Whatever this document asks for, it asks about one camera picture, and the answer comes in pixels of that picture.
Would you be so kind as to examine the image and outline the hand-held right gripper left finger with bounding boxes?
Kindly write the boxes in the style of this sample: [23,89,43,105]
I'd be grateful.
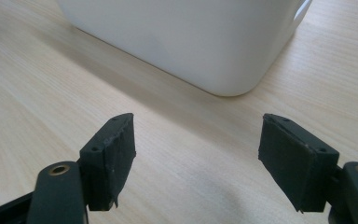
[78,112,137,212]

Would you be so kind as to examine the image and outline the white plastic basket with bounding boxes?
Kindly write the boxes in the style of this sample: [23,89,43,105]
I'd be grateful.
[55,0,313,97]

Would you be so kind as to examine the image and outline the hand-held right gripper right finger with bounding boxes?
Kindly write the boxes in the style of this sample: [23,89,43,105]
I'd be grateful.
[257,113,340,214]

